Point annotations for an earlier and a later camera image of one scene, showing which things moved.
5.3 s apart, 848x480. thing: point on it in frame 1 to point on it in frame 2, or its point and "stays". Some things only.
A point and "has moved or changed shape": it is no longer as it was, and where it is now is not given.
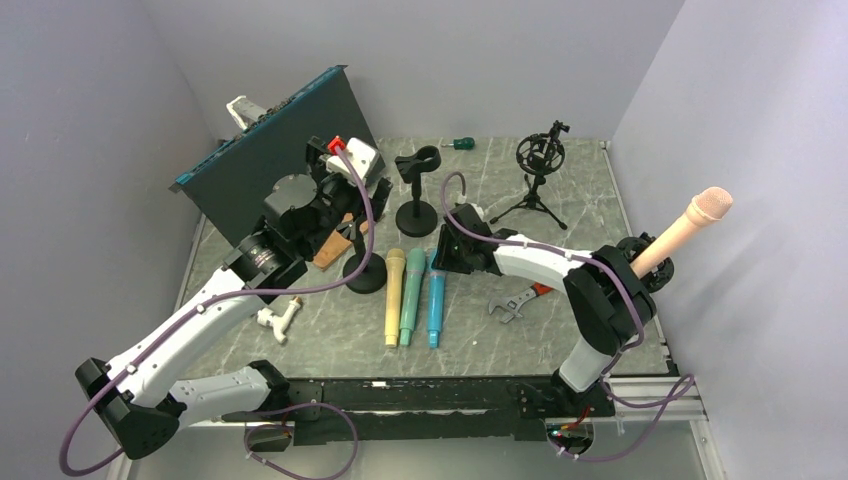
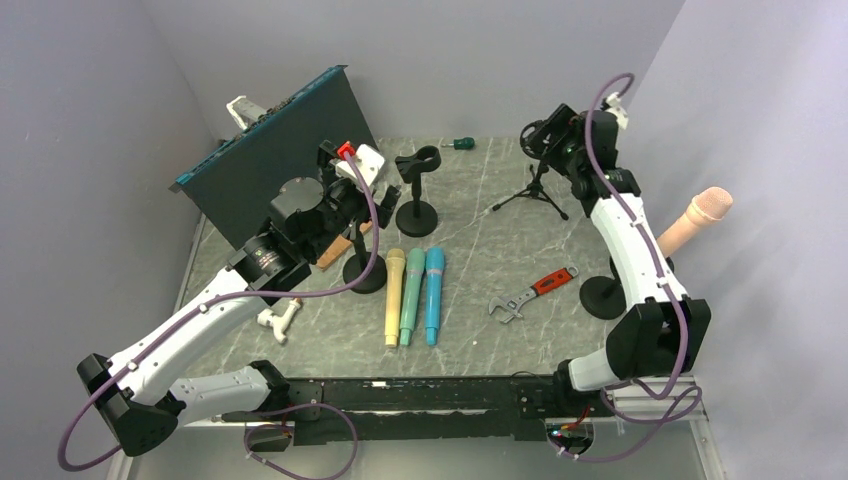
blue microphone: [436, 292] stays
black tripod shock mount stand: [539, 154] has moved or changed shape
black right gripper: [444, 258] to [563, 123]
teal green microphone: [413, 282] stays
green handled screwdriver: [464, 143] stays
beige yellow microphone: [395, 263] stays
